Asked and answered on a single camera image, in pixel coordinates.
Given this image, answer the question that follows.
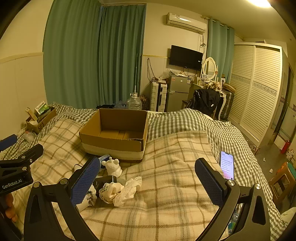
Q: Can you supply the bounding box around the clear plastic wrapper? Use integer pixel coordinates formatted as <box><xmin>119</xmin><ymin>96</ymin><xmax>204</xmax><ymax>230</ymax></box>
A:
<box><xmin>23</xmin><ymin>131</ymin><xmax>37</xmax><ymax>142</ymax></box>

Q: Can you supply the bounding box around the narrow green curtain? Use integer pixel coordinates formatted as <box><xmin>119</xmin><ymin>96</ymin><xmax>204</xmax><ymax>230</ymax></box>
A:
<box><xmin>206</xmin><ymin>17</ymin><xmax>235</xmax><ymax>84</ymax></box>

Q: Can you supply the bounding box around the white louvered wardrobe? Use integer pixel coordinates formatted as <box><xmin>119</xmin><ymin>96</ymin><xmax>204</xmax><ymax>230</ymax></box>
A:
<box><xmin>228</xmin><ymin>42</ymin><xmax>284</xmax><ymax>147</ymax></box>

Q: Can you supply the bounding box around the black jacket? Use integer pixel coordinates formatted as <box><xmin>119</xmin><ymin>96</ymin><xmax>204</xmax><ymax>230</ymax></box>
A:
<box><xmin>187</xmin><ymin>89</ymin><xmax>221</xmax><ymax>116</ymax></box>

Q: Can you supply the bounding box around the beige plaid blanket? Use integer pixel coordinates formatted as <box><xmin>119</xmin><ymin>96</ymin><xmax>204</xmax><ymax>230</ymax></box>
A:
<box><xmin>14</xmin><ymin>118</ymin><xmax>232</xmax><ymax>241</ymax></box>

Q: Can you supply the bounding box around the smartphone with lit screen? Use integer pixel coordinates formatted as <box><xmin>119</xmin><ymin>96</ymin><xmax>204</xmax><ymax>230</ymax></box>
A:
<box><xmin>218</xmin><ymin>151</ymin><xmax>235</xmax><ymax>181</ymax></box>

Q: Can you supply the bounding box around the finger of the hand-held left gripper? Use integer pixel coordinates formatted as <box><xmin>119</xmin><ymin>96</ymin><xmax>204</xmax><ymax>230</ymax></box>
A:
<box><xmin>0</xmin><ymin>134</ymin><xmax>18</xmax><ymax>152</ymax></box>
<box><xmin>0</xmin><ymin>144</ymin><xmax>44</xmax><ymax>178</ymax></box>

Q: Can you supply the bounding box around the wooden stool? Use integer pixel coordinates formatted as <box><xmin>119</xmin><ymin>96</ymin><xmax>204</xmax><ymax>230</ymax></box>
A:
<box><xmin>268</xmin><ymin>162</ymin><xmax>296</xmax><ymax>200</ymax></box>

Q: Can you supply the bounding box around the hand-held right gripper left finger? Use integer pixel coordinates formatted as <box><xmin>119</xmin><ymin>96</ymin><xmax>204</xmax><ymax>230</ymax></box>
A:
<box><xmin>23</xmin><ymin>156</ymin><xmax>101</xmax><ymax>241</ymax></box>

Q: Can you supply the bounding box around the hanging wall cable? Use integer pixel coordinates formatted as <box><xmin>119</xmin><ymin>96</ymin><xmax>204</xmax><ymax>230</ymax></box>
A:
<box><xmin>147</xmin><ymin>58</ymin><xmax>158</xmax><ymax>81</ymax></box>

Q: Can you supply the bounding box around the oval white vanity mirror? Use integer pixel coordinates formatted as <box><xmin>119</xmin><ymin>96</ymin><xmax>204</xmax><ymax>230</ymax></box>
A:
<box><xmin>202</xmin><ymin>57</ymin><xmax>219</xmax><ymax>81</ymax></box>

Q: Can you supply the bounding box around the white pole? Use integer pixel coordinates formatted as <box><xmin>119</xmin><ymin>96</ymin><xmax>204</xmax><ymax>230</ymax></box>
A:
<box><xmin>134</xmin><ymin>54</ymin><xmax>138</xmax><ymax>94</ymax></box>

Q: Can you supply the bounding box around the grey mini fridge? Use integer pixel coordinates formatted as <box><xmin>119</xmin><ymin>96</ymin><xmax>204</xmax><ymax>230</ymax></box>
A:
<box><xmin>167</xmin><ymin>75</ymin><xmax>192</xmax><ymax>113</ymax></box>

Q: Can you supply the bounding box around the white air conditioner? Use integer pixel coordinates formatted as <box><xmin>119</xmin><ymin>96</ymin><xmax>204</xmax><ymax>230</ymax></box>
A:
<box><xmin>165</xmin><ymin>12</ymin><xmax>208</xmax><ymax>35</ymax></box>

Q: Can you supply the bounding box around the tan fluffy bundle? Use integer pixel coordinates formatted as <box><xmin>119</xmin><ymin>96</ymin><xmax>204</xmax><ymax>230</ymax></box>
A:
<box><xmin>207</xmin><ymin>81</ymin><xmax>222</xmax><ymax>92</ymax></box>

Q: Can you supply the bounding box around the dark checked suitcase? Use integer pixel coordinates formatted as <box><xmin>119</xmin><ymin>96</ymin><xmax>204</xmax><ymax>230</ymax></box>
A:
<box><xmin>220</xmin><ymin>90</ymin><xmax>235</xmax><ymax>121</ymax></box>

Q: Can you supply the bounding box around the small cardboard box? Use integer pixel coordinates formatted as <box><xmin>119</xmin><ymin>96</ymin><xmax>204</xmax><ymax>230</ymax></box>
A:
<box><xmin>25</xmin><ymin>107</ymin><xmax>57</xmax><ymax>135</ymax></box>

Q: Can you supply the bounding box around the beige carton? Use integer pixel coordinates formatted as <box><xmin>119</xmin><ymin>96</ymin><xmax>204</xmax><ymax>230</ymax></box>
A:
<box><xmin>25</xmin><ymin>107</ymin><xmax>37</xmax><ymax>122</ymax></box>

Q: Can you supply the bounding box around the black wall television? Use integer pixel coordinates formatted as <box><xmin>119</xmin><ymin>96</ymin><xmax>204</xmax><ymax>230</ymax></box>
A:
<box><xmin>169</xmin><ymin>45</ymin><xmax>203</xmax><ymax>71</ymax></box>

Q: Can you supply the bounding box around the green corner curtain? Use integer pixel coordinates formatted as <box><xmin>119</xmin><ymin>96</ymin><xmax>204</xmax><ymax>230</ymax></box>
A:
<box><xmin>98</xmin><ymin>5</ymin><xmax>147</xmax><ymax>109</ymax></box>

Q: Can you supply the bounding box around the green checked bedding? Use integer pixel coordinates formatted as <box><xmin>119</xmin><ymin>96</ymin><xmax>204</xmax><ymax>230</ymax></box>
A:
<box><xmin>0</xmin><ymin>102</ymin><xmax>287</xmax><ymax>241</ymax></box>

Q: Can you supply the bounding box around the white bear figurine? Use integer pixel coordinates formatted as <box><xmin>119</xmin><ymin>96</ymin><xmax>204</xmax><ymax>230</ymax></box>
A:
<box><xmin>102</xmin><ymin>157</ymin><xmax>122</xmax><ymax>178</ymax></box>

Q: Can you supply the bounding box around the black container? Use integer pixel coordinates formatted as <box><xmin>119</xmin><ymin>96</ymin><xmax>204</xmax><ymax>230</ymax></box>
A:
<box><xmin>94</xmin><ymin>175</ymin><xmax>118</xmax><ymax>189</ymax></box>

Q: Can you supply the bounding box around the green carton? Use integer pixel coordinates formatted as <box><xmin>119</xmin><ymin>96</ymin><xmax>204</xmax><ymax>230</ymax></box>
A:
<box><xmin>35</xmin><ymin>101</ymin><xmax>50</xmax><ymax>116</ymax></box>

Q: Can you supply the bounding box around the large clear water jug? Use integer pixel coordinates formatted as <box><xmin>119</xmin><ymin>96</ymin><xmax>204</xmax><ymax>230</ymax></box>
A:
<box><xmin>126</xmin><ymin>92</ymin><xmax>142</xmax><ymax>111</ymax></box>

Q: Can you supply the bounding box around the cream lace-trimmed cloth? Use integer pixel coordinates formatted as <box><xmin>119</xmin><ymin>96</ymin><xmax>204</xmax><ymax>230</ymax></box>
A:
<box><xmin>99</xmin><ymin>182</ymin><xmax>125</xmax><ymax>204</ymax></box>

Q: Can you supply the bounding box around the white sock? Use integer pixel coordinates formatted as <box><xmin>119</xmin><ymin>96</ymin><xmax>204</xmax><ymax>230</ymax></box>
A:
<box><xmin>76</xmin><ymin>185</ymin><xmax>98</xmax><ymax>212</ymax></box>

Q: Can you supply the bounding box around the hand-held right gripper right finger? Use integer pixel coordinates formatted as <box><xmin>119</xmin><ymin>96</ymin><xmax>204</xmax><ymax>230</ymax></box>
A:
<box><xmin>195</xmin><ymin>158</ymin><xmax>271</xmax><ymax>241</ymax></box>

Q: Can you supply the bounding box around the white ribbed suitcase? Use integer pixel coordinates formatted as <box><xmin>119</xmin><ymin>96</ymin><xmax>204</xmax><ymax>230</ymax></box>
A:
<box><xmin>150</xmin><ymin>82</ymin><xmax>168</xmax><ymax>112</ymax></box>

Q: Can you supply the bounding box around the wide green curtain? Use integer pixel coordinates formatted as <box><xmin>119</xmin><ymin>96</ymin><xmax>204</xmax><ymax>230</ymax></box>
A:
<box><xmin>43</xmin><ymin>0</ymin><xmax>102</xmax><ymax>109</ymax></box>

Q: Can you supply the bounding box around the dark floral bag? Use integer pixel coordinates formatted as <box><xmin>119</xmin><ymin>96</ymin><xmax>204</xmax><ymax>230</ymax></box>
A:
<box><xmin>139</xmin><ymin>95</ymin><xmax>149</xmax><ymax>110</ymax></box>

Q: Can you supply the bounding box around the person's left hand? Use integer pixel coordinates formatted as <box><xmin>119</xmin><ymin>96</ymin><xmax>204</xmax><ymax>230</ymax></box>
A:
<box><xmin>5</xmin><ymin>193</ymin><xmax>18</xmax><ymax>222</ymax></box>

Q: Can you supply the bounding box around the ceiling lamp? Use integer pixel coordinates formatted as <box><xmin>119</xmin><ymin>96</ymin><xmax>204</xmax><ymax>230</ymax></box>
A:
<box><xmin>245</xmin><ymin>0</ymin><xmax>278</xmax><ymax>7</ymax></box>

